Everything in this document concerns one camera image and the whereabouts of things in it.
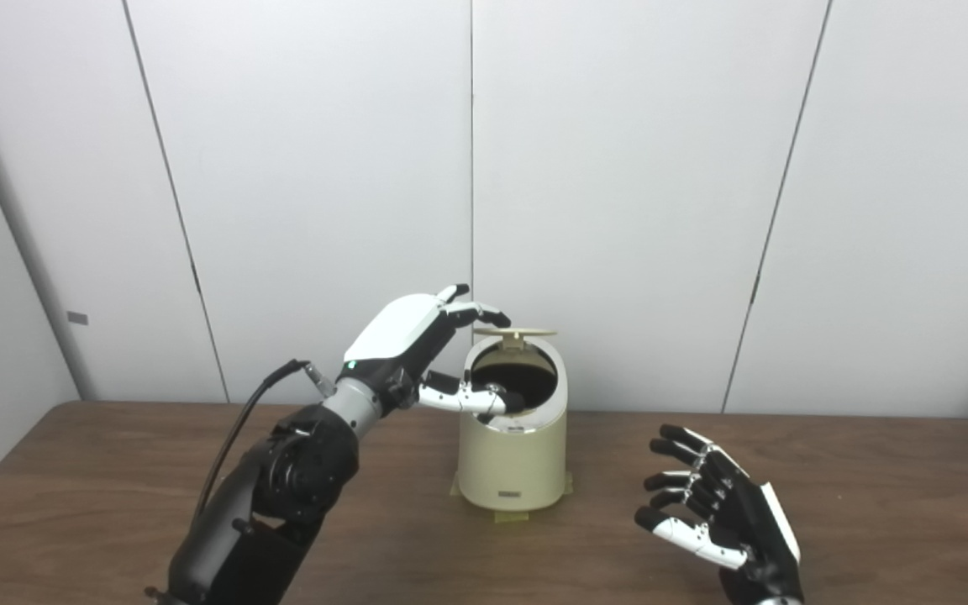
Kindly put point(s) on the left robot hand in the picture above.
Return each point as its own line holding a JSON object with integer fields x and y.
{"x": 391, "y": 336}

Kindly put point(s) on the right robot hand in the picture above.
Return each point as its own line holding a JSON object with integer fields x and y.
{"x": 753, "y": 529}

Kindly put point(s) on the cream round bin lid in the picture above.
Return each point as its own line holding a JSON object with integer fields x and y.
{"x": 518, "y": 333}

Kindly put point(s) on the cream-colored bin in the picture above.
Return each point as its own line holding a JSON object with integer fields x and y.
{"x": 511, "y": 462}

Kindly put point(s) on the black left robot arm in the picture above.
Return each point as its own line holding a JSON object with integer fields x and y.
{"x": 282, "y": 496}

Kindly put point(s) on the small grey wall label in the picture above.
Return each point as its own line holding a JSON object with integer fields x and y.
{"x": 77, "y": 318}

